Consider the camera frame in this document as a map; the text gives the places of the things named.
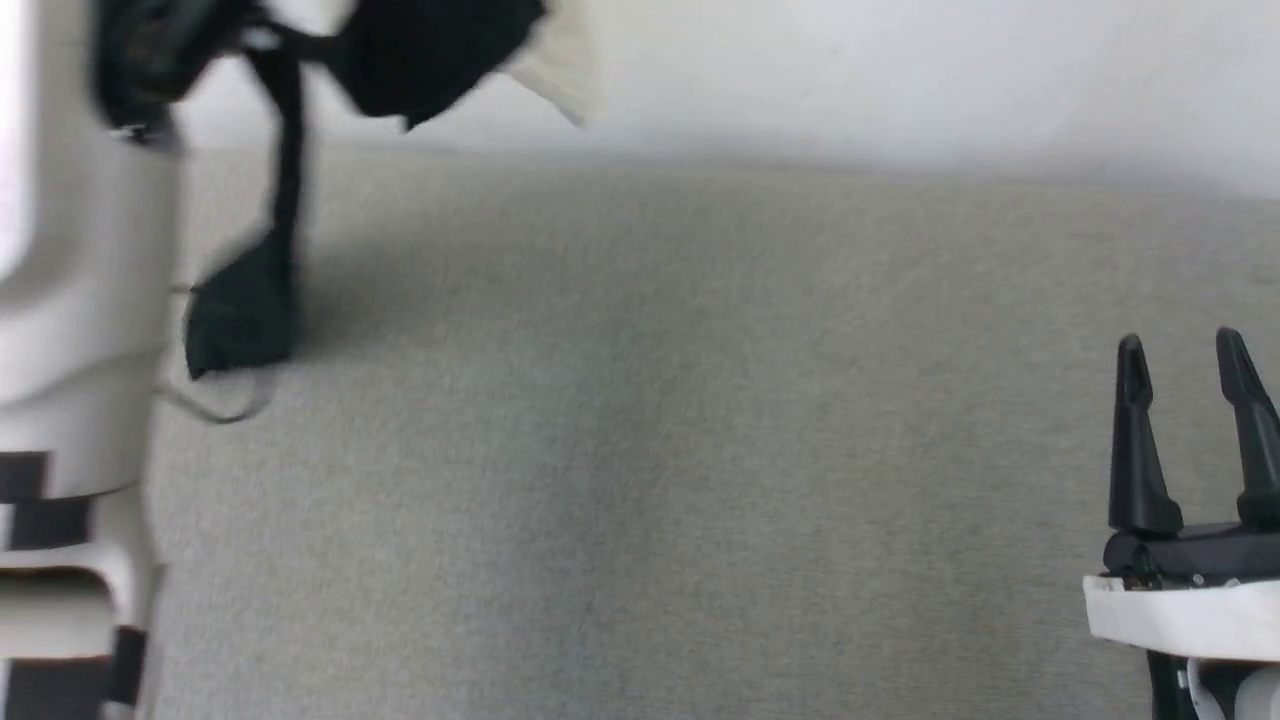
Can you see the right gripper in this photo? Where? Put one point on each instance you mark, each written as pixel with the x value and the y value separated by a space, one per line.
pixel 1190 600

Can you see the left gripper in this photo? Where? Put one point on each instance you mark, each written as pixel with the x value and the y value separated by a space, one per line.
pixel 150 50

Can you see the white and black shirt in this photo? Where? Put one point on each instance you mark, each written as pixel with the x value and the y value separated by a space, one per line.
pixel 430 50

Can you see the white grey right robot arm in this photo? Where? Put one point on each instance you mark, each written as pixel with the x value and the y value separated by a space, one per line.
pixel 1220 695

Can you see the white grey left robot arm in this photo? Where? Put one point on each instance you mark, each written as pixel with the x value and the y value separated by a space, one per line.
pixel 80 300

